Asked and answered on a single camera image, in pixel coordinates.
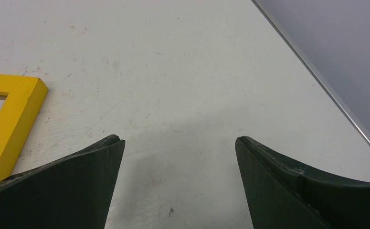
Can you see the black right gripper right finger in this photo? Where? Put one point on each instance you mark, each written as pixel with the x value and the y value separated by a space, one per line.
pixel 283 193

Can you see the yellow wooden picture frame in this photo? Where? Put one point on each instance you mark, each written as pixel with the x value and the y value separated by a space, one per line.
pixel 24 97

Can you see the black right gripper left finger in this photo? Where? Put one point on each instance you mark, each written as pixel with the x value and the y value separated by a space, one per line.
pixel 73 192

